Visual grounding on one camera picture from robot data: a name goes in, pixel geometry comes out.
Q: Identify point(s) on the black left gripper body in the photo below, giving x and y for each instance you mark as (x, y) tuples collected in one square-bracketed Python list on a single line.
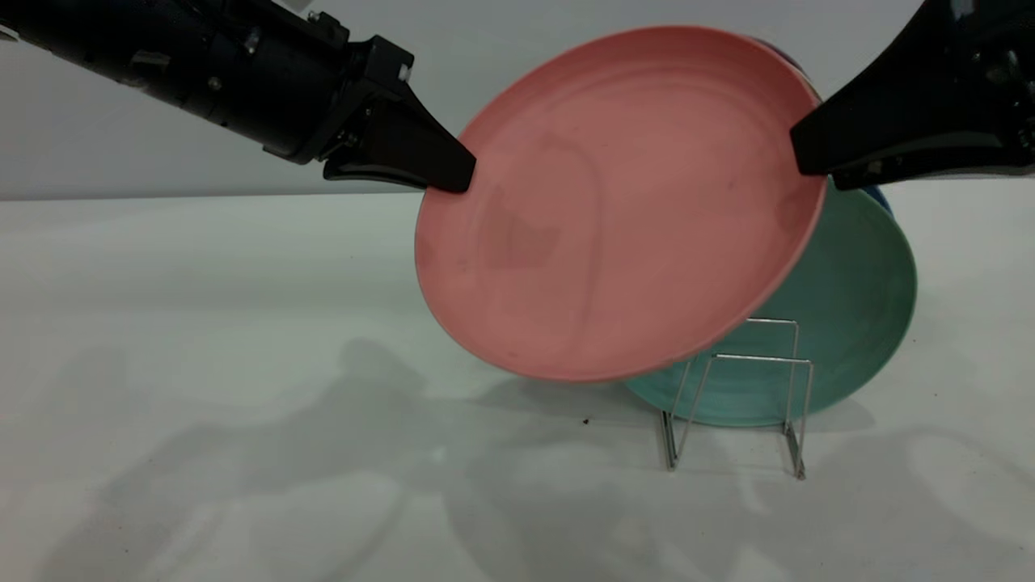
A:
[(291, 89)]

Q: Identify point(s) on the pink round plate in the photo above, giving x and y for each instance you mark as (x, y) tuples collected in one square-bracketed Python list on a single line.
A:
[(614, 210)]

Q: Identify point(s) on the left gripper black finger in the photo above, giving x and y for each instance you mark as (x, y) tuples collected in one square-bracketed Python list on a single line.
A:
[(412, 137), (364, 171)]

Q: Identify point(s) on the green plate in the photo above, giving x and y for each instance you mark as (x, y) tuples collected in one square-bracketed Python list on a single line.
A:
[(857, 307)]

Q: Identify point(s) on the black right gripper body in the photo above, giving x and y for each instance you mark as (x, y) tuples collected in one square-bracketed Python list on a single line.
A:
[(1011, 65)]

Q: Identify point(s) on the blue plate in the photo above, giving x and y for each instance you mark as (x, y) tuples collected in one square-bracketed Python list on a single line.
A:
[(880, 199)]

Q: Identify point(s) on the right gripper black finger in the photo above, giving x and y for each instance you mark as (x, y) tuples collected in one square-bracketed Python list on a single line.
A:
[(954, 166), (897, 97)]

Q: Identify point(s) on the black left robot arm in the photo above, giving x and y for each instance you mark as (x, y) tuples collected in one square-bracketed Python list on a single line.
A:
[(97, 32)]

